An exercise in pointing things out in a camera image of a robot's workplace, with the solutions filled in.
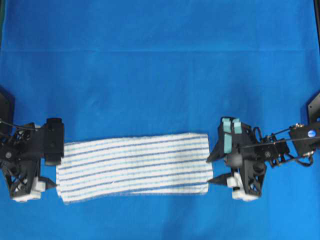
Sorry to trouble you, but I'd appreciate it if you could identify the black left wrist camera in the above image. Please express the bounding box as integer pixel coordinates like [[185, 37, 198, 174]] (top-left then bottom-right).
[[43, 118, 65, 158]]

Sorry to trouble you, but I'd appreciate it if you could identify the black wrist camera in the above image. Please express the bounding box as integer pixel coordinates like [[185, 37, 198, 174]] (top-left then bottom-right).
[[224, 150, 244, 169], [43, 118, 65, 158]]

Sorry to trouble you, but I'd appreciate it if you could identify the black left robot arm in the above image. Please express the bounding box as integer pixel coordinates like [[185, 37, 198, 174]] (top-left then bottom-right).
[[0, 118, 65, 203]]

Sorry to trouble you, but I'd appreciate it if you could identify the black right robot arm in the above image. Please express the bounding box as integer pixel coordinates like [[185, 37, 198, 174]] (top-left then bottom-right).
[[206, 116, 320, 202]]

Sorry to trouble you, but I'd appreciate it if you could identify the blue striped white towel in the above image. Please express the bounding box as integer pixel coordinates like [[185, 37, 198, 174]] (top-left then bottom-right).
[[56, 133, 214, 204]]

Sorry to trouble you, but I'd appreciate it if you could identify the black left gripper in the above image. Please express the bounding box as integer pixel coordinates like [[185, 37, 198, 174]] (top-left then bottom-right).
[[0, 122, 62, 203]]

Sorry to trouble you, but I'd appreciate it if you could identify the blue table cloth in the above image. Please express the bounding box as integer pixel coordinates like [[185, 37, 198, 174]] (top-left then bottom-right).
[[0, 0, 320, 240]]

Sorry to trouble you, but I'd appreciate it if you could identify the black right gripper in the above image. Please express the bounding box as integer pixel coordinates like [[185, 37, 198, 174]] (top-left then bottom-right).
[[206, 117, 290, 202]]

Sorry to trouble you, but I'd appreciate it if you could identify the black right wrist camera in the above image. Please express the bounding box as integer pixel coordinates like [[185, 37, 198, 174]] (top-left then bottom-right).
[[224, 150, 244, 169]]

